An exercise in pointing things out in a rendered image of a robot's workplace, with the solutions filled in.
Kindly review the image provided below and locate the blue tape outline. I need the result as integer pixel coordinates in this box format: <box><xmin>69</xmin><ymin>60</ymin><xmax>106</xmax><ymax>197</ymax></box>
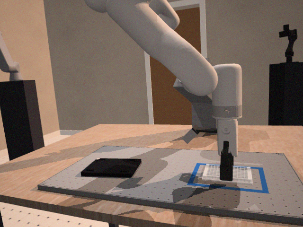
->
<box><xmin>187</xmin><ymin>163</ymin><xmax>269</xmax><ymax>193</ymax></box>

